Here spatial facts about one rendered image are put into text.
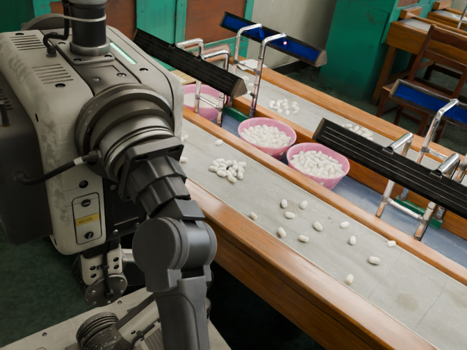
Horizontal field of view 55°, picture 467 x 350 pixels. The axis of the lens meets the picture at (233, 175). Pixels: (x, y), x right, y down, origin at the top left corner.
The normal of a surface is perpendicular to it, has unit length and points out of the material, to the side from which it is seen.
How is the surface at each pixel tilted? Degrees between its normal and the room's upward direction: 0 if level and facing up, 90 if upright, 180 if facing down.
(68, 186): 90
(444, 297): 0
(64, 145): 90
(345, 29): 90
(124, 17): 90
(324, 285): 0
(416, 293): 0
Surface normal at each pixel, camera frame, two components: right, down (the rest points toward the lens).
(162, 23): 0.73, 0.47
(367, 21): -0.70, 0.34
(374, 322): 0.11, -0.81
